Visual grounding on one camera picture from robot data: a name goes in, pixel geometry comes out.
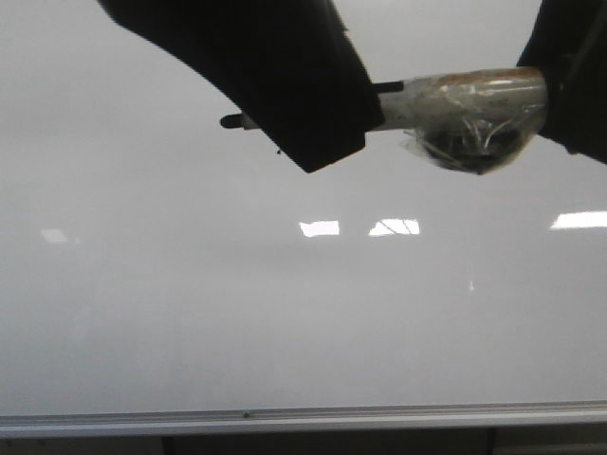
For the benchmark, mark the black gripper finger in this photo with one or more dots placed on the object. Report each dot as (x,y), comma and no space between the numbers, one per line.
(568,45)
(288,65)

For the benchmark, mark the black whiteboard marker taped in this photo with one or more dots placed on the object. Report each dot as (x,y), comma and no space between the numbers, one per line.
(471,122)

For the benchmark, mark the white whiteboard with aluminium frame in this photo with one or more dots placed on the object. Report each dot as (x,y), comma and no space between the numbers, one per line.
(161,274)

